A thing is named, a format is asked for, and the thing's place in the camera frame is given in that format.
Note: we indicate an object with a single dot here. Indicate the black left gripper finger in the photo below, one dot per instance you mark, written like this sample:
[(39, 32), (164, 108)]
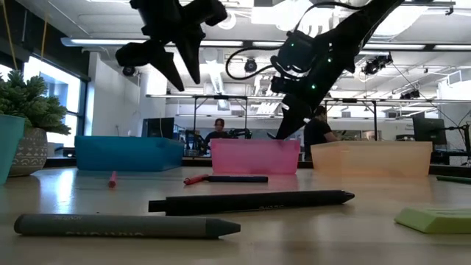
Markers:
[(191, 51), (147, 53)]

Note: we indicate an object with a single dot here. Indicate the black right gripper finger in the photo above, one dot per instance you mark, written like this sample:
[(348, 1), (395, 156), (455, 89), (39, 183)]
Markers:
[(289, 114), (301, 112)]

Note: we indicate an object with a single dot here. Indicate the black pen with print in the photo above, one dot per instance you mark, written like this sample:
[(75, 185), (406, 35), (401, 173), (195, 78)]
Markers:
[(250, 202)]

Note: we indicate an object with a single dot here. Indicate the red crayon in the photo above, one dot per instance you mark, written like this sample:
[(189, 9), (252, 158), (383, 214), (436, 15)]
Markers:
[(195, 179)]

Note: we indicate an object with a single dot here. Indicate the pink pencil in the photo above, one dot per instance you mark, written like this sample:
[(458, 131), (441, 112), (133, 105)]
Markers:
[(112, 180)]

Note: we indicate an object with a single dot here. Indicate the dark green crayon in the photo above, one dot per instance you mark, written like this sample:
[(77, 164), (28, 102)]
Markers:
[(454, 179)]

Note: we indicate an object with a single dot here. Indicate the yellow-green eraser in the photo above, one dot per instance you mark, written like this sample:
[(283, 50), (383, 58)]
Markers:
[(438, 220)]

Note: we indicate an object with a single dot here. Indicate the grey crayon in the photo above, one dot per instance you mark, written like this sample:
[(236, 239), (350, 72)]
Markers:
[(121, 225)]

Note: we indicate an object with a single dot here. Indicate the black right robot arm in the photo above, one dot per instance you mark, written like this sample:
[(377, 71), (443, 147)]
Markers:
[(360, 25)]

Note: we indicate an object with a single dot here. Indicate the background black robot arm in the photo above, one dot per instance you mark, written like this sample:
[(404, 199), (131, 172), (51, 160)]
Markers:
[(193, 141)]

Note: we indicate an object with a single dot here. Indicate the person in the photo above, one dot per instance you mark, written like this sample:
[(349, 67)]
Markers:
[(316, 136), (218, 138)]

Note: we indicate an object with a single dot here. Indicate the pink translucent plastic bin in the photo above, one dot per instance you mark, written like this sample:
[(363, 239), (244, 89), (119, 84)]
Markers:
[(254, 158)]

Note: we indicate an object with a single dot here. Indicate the black computer monitor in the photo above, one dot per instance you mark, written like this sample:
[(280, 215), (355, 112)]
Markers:
[(428, 130), (158, 129)]

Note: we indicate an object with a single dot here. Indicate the orange translucent plastic bin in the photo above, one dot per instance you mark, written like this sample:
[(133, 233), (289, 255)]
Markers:
[(371, 160)]

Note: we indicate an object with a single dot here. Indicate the blue plastic bin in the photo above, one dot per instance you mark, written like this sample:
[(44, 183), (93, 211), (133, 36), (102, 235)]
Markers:
[(129, 154)]

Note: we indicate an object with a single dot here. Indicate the potted green succulent plant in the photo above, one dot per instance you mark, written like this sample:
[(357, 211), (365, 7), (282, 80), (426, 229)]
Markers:
[(33, 99)]

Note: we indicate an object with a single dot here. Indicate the teal green plastic bin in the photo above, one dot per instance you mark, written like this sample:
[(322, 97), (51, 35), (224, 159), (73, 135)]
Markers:
[(9, 147)]

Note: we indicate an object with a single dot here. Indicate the black round ceiling camera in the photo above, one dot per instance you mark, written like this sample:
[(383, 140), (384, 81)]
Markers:
[(251, 65)]

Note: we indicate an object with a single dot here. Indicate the background black station frame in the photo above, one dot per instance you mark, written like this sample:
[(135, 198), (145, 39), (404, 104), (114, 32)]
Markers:
[(221, 97)]

